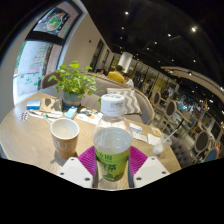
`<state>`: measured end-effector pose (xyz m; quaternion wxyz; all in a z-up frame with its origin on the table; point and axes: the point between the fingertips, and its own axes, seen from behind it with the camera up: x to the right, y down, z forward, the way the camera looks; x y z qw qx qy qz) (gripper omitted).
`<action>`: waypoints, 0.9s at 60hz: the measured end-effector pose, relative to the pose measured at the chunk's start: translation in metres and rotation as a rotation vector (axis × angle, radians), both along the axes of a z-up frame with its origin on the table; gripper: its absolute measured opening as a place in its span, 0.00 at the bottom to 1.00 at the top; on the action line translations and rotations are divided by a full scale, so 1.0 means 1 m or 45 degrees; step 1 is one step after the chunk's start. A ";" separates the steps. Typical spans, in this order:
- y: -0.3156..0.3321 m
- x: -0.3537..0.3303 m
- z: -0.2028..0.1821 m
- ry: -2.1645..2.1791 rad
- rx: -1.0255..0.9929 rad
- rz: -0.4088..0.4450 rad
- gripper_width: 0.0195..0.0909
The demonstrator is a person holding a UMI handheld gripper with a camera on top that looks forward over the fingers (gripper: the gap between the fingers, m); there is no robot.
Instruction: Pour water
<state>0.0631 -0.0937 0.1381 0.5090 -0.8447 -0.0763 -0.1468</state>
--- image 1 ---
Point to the flat blue box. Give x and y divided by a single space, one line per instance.
33 105

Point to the grey curved sofa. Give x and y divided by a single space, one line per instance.
146 108

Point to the white printed paper sheets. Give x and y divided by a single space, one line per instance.
140 136

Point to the person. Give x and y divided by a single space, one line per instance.
129 82
116 77

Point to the group of dining chairs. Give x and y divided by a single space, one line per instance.
170 108

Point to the green-label clear drink bottle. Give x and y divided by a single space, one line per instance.
111 150

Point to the ceiling spot lights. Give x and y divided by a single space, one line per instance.
193 29

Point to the white paper napkin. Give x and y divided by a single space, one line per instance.
153 140

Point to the white green pen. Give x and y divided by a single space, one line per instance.
50 115

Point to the yellow card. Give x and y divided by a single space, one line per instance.
156 131

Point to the white paper leaflet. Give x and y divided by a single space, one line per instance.
88 118

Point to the silver pill blister pack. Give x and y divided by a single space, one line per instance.
24 116

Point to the colourful window poster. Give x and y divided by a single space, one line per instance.
55 21

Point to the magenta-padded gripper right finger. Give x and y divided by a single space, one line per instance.
150 170

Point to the small white blue box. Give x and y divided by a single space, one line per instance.
136 127

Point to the grey white chevron pillow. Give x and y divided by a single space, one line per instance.
131 100

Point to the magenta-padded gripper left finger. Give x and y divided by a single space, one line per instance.
75 170

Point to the green potted plant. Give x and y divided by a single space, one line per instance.
75 81

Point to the brown spotted notebook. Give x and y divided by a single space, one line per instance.
50 105

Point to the brown paper cup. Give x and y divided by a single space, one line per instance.
65 146

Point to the small white blue carton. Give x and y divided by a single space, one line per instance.
70 112

